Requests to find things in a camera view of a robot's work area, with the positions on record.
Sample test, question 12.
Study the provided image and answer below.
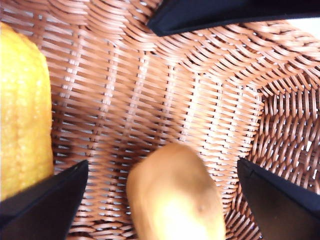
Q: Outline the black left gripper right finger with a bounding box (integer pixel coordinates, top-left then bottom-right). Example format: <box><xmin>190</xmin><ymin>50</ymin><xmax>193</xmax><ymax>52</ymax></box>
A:
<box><xmin>236</xmin><ymin>158</ymin><xmax>320</xmax><ymax>240</ymax></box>

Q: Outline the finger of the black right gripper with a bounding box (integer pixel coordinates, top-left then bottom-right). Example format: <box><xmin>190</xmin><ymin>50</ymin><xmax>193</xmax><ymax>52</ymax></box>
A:
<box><xmin>146</xmin><ymin>0</ymin><xmax>320</xmax><ymax>37</ymax></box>

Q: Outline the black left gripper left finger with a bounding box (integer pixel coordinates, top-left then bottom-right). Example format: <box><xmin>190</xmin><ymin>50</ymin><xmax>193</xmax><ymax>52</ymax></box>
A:
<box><xmin>0</xmin><ymin>159</ymin><xmax>90</xmax><ymax>240</ymax></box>

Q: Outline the brown wicker basket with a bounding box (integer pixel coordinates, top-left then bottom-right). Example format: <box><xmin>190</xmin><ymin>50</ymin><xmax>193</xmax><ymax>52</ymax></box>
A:
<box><xmin>0</xmin><ymin>0</ymin><xmax>320</xmax><ymax>240</ymax></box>

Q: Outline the brown potato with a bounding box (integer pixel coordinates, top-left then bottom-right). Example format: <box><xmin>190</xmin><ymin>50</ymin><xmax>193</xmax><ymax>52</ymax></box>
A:
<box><xmin>126</xmin><ymin>142</ymin><xmax>227</xmax><ymax>240</ymax></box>

